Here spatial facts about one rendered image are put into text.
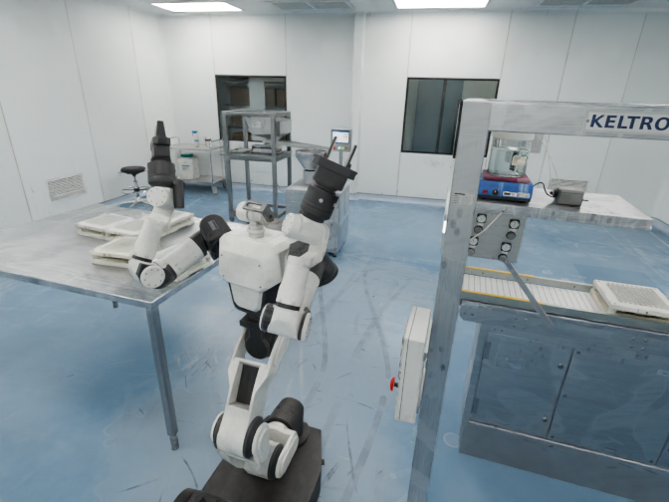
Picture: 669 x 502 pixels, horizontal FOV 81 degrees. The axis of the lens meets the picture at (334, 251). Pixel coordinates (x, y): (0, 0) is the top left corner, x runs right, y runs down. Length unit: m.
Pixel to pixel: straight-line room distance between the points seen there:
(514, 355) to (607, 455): 0.65
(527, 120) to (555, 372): 1.38
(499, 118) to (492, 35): 6.00
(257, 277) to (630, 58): 6.63
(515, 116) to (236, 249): 0.91
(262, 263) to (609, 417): 1.69
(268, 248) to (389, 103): 5.75
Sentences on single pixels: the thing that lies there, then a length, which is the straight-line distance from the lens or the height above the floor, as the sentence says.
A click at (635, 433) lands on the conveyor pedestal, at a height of 0.39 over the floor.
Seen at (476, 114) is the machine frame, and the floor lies 1.72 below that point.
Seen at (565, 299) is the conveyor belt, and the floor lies 0.94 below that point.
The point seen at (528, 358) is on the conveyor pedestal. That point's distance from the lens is 2.03.
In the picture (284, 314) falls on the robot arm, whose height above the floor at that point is 1.22.
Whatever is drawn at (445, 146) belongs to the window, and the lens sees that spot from 6.89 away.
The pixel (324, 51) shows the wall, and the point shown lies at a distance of 7.10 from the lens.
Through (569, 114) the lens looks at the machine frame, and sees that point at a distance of 0.95.
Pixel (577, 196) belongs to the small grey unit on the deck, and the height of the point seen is 1.42.
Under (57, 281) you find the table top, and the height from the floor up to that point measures 0.90.
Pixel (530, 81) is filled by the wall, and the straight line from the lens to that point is 6.97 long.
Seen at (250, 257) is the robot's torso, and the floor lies 1.25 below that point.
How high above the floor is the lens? 1.76
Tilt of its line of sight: 22 degrees down
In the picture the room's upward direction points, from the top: 2 degrees clockwise
